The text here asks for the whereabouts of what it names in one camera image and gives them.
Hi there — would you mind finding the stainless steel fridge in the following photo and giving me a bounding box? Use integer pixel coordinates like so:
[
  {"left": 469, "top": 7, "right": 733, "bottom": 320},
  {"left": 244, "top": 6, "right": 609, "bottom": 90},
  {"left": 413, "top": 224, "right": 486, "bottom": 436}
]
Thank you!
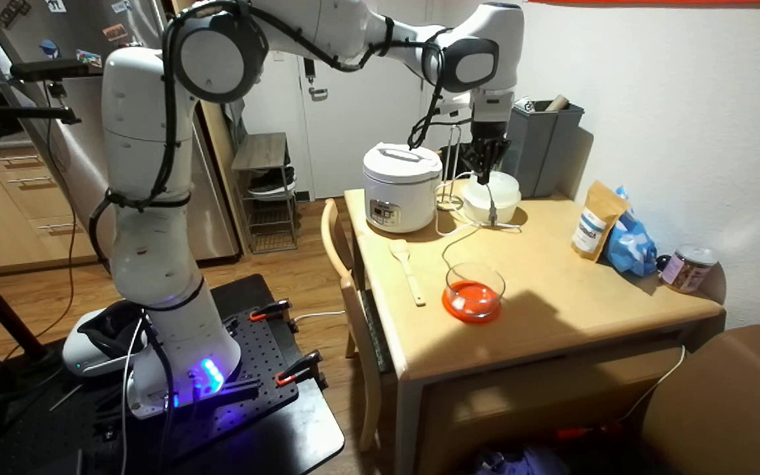
[{"left": 0, "top": 0, "right": 243, "bottom": 266}]

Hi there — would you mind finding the white door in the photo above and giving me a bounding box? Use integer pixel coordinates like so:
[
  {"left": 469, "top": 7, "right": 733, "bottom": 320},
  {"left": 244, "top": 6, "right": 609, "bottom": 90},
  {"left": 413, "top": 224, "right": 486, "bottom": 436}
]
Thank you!
[{"left": 296, "top": 47, "right": 435, "bottom": 201}]

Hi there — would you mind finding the jar with silver lid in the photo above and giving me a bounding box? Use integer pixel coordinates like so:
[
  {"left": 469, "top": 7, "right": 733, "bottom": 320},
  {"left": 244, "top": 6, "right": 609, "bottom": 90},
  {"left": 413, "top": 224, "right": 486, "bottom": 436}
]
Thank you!
[{"left": 660, "top": 245, "right": 719, "bottom": 295}]

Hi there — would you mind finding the wire shelf rack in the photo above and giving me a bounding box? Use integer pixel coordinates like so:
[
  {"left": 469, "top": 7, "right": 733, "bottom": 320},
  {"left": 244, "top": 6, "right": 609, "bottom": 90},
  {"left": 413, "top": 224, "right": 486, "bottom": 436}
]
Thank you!
[{"left": 231, "top": 132, "right": 300, "bottom": 255}]

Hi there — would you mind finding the wooden chair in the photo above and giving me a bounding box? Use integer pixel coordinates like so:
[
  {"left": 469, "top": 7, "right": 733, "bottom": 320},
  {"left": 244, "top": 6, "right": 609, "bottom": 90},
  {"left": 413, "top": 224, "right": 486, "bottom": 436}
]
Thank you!
[{"left": 320, "top": 197, "right": 395, "bottom": 453}]

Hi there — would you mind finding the orange round lid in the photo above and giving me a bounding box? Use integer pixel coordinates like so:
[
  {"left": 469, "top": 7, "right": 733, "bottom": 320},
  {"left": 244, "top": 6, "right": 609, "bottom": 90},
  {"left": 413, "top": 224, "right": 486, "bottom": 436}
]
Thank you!
[{"left": 441, "top": 282, "right": 504, "bottom": 325}]

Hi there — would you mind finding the grey bin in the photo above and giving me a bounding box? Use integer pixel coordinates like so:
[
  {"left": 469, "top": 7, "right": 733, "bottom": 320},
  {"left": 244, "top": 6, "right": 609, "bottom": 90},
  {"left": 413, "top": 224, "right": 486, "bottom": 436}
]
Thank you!
[{"left": 503, "top": 99, "right": 586, "bottom": 199}]

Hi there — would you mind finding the translucent plastic container with lid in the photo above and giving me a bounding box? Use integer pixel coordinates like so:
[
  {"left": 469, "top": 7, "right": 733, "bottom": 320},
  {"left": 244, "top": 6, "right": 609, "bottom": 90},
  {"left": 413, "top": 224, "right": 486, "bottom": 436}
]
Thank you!
[{"left": 462, "top": 171, "right": 523, "bottom": 224}]

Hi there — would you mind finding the orange and black clamp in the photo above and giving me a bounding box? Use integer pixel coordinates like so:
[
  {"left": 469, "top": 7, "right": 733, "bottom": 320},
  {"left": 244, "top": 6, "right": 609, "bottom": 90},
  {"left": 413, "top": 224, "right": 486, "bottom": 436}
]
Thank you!
[
  {"left": 247, "top": 299, "right": 300, "bottom": 332},
  {"left": 273, "top": 350, "right": 329, "bottom": 391}
]

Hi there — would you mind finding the white cooker cable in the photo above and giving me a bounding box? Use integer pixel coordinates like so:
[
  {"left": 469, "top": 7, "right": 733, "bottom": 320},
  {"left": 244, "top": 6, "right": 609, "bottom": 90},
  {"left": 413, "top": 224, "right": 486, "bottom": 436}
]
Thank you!
[{"left": 434, "top": 170, "right": 523, "bottom": 272}]

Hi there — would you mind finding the brown sofa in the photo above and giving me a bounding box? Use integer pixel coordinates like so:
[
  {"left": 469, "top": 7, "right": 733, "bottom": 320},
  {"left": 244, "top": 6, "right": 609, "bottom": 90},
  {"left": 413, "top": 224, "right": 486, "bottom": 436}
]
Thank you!
[{"left": 639, "top": 323, "right": 760, "bottom": 475}]

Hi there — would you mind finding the glass bowl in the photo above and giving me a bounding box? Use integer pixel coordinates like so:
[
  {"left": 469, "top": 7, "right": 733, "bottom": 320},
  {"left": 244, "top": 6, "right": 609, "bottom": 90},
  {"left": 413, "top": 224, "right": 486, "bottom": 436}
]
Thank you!
[{"left": 445, "top": 263, "right": 507, "bottom": 319}]

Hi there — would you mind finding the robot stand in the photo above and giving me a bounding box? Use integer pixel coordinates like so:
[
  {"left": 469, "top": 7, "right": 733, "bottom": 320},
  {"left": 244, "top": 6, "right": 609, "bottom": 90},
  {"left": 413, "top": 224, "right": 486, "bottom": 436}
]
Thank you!
[{"left": 0, "top": 273, "right": 346, "bottom": 475}]

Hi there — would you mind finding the metal paper towel holder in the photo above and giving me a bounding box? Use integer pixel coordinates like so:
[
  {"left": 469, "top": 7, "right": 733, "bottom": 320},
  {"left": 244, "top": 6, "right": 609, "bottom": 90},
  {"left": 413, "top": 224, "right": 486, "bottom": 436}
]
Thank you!
[{"left": 435, "top": 125, "right": 465, "bottom": 212}]

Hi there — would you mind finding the white headset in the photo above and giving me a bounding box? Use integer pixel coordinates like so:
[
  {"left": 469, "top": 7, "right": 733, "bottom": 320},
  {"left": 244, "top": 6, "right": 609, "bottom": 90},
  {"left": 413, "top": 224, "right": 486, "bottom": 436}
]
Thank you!
[{"left": 61, "top": 300, "right": 151, "bottom": 378}]

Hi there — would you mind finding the blue plastic bag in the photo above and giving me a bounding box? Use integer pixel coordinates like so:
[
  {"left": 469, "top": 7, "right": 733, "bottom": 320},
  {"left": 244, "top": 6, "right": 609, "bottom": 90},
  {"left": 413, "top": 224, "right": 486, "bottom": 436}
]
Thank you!
[{"left": 603, "top": 186, "right": 658, "bottom": 277}]

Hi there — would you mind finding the wooden kitchen cabinet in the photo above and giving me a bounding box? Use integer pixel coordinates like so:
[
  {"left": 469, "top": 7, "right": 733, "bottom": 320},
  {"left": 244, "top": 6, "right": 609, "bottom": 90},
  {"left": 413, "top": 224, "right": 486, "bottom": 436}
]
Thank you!
[{"left": 0, "top": 146, "right": 98, "bottom": 272}]

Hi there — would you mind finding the camera on mount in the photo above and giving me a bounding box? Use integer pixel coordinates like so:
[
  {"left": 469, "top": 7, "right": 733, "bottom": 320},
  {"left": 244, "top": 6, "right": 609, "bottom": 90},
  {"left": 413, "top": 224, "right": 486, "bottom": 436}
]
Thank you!
[{"left": 0, "top": 57, "right": 105, "bottom": 143}]

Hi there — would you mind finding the brown paper pouch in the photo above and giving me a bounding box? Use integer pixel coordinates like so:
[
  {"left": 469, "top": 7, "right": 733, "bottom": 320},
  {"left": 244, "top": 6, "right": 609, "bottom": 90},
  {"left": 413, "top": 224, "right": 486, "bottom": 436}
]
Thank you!
[{"left": 571, "top": 181, "right": 631, "bottom": 262}]

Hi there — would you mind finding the wooden spatula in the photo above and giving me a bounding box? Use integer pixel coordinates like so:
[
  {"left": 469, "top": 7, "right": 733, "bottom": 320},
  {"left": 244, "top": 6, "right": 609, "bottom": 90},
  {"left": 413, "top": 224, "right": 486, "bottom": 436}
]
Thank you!
[{"left": 389, "top": 238, "right": 427, "bottom": 308}]

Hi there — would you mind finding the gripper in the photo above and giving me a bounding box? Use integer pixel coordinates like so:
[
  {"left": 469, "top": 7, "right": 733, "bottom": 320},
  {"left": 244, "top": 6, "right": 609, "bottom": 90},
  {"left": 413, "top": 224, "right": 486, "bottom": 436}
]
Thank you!
[{"left": 472, "top": 121, "right": 511, "bottom": 185}]

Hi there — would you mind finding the white rice cooker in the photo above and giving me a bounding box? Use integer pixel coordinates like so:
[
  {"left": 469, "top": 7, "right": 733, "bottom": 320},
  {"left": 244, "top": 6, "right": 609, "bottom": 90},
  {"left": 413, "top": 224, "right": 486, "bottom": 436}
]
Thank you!
[{"left": 362, "top": 142, "right": 444, "bottom": 234}]

